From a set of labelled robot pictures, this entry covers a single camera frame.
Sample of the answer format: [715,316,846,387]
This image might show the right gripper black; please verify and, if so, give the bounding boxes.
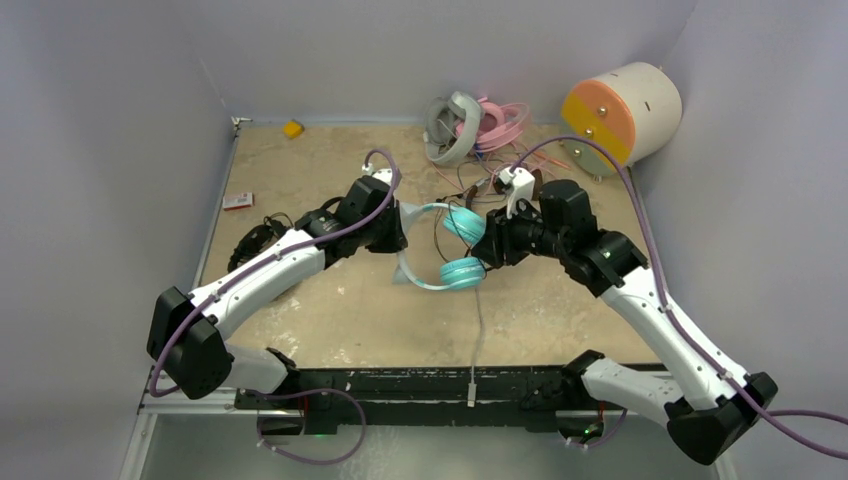
[472,197,569,269]

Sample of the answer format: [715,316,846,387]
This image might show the teal white cat headphones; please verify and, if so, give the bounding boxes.
[392,200,487,292]

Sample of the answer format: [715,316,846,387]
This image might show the black headphones with cable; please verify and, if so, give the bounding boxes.
[227,212,294,273]

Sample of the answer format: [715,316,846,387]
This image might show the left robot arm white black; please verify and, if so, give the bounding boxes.
[147,169,406,409]

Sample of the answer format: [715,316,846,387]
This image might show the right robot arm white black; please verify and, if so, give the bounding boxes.
[471,180,778,465]

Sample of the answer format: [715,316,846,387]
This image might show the brown headphones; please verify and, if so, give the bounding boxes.
[463,164,545,206]

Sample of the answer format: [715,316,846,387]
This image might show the grey white headphones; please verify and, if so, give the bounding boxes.
[423,91,483,166]

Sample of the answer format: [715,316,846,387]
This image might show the pink headphones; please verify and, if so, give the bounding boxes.
[473,96,531,153]

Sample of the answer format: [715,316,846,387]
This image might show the yellow small object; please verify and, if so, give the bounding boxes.
[281,120,305,139]

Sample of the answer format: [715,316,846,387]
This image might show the small red white box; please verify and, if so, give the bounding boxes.
[221,192,255,211]

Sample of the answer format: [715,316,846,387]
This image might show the round drawer cabinet orange yellow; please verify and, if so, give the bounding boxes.
[560,62,683,167]

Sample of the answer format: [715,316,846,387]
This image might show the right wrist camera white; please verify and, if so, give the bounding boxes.
[497,167,536,219]

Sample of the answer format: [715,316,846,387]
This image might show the white usb cable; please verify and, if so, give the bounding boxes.
[466,284,488,409]

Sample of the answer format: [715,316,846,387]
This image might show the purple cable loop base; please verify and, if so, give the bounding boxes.
[256,381,370,464]

